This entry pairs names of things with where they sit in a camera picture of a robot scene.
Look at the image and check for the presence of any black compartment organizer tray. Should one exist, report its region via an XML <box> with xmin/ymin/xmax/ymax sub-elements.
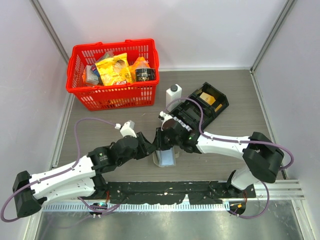
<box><xmin>169</xmin><ymin>82</ymin><xmax>229</xmax><ymax>130</ymax></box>

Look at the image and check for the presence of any grey green snack packet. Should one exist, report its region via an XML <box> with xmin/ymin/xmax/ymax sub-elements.
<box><xmin>82</xmin><ymin>65</ymin><xmax>100</xmax><ymax>86</ymax></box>

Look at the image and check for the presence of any orange snack bag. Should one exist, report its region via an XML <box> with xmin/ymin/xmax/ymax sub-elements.
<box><xmin>128</xmin><ymin>56</ymin><xmax>150</xmax><ymax>82</ymax></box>

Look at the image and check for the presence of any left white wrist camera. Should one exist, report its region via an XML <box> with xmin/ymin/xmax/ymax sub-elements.
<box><xmin>114</xmin><ymin>120</ymin><xmax>137</xmax><ymax>138</ymax></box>

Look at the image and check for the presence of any red plastic shopping basket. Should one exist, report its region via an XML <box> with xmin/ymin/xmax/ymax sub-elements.
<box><xmin>66</xmin><ymin>38</ymin><xmax>160</xmax><ymax>111</ymax></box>

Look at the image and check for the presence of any black labelled jar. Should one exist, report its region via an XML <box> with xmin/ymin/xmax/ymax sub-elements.
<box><xmin>135</xmin><ymin>68</ymin><xmax>156</xmax><ymax>82</ymax></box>

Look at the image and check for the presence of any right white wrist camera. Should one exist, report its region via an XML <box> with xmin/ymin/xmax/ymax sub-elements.
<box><xmin>158</xmin><ymin>111</ymin><xmax>175</xmax><ymax>131</ymax></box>

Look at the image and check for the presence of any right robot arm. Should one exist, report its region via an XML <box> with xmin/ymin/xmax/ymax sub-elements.
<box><xmin>153</xmin><ymin>119</ymin><xmax>284</xmax><ymax>198</ymax></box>

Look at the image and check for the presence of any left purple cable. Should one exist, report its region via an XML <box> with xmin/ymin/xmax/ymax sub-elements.
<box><xmin>0</xmin><ymin>117</ymin><xmax>123</xmax><ymax>223</ymax></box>

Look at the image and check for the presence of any yellow chips bag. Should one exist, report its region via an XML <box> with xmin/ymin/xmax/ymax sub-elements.
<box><xmin>95</xmin><ymin>52</ymin><xmax>134</xmax><ymax>86</ymax></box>

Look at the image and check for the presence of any white slotted cable duct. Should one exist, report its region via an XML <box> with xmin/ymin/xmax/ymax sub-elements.
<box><xmin>43</xmin><ymin>201</ymin><xmax>230</xmax><ymax>212</ymax></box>

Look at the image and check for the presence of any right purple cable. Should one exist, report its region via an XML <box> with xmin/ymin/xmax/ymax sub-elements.
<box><xmin>159</xmin><ymin>97</ymin><xmax>295</xmax><ymax>220</ymax></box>

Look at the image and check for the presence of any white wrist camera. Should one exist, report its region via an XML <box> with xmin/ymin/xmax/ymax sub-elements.
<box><xmin>158</xmin><ymin>111</ymin><xmax>175</xmax><ymax>131</ymax></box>
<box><xmin>114</xmin><ymin>120</ymin><xmax>137</xmax><ymax>138</ymax></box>

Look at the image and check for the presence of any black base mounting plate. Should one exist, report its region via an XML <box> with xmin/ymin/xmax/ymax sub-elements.
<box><xmin>77</xmin><ymin>180</ymin><xmax>256</xmax><ymax>205</ymax></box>

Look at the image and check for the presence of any grey leather card holder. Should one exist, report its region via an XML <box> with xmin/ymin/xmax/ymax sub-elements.
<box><xmin>152</xmin><ymin>147</ymin><xmax>180</xmax><ymax>168</ymax></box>

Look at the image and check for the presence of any purple cable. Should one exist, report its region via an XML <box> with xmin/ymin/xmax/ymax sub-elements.
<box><xmin>0</xmin><ymin>117</ymin><xmax>123</xmax><ymax>223</ymax></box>
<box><xmin>159</xmin><ymin>97</ymin><xmax>295</xmax><ymax>220</ymax></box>

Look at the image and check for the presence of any white bottle grey cap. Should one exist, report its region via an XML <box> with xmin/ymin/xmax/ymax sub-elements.
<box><xmin>165</xmin><ymin>84</ymin><xmax>182</xmax><ymax>112</ymax></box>

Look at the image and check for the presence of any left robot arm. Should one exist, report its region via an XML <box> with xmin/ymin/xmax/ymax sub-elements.
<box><xmin>12</xmin><ymin>132</ymin><xmax>156</xmax><ymax>218</ymax></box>

